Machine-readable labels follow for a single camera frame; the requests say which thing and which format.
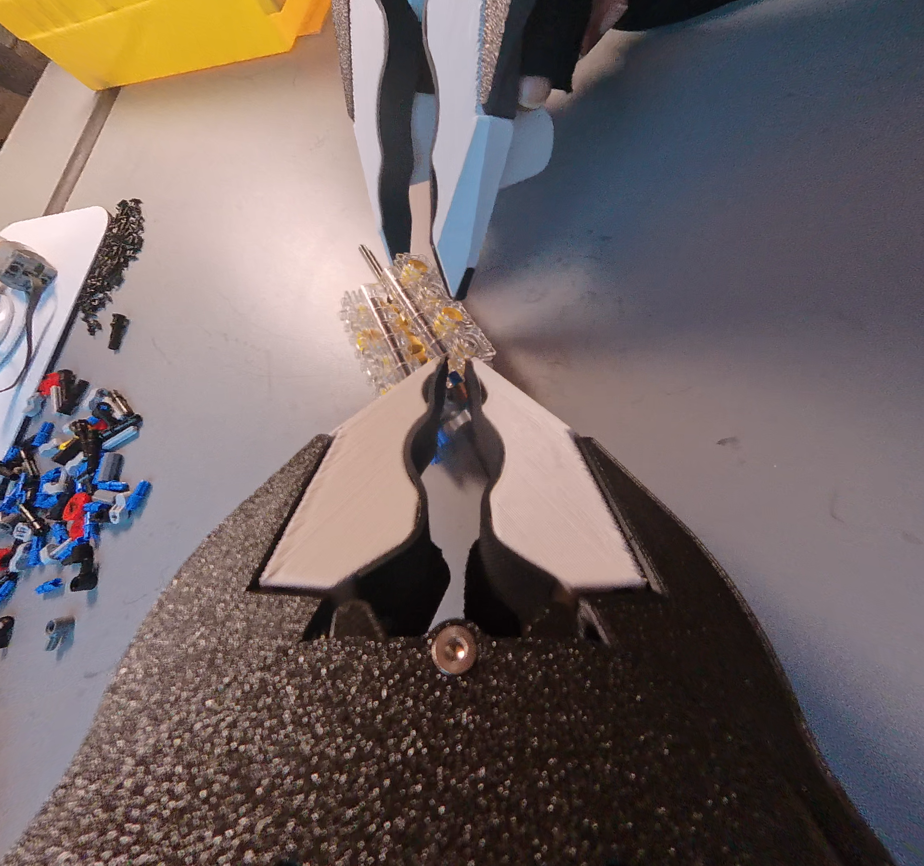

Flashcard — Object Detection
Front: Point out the yellow corrugated box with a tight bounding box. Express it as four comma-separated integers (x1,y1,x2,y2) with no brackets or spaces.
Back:
0,0,333,90

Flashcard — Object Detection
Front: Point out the grey toy motor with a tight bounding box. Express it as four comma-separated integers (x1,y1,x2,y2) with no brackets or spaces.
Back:
0,238,59,297

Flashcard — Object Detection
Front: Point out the pile of small black pins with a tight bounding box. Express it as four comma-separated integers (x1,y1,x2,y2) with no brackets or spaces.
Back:
78,198,145,336

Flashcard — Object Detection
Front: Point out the white tray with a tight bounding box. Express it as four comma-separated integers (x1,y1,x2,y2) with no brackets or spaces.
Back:
0,207,109,448

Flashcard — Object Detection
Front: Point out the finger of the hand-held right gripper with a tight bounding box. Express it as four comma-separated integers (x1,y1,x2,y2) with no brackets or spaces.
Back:
424,0,515,300
348,0,434,264

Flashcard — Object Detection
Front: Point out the grey desk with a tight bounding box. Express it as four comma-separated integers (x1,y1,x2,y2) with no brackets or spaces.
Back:
0,0,924,866

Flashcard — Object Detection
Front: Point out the pile of mixed toy parts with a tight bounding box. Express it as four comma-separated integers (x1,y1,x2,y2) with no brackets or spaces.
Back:
0,368,154,596

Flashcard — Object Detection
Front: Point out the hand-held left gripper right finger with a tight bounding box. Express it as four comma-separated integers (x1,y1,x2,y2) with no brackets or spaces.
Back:
465,358,648,594

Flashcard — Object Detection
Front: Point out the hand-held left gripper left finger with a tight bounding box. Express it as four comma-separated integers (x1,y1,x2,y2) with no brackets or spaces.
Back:
258,358,450,594

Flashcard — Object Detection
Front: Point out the clear toy brick engine model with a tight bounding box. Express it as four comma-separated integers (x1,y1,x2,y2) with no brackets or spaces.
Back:
338,245,499,396

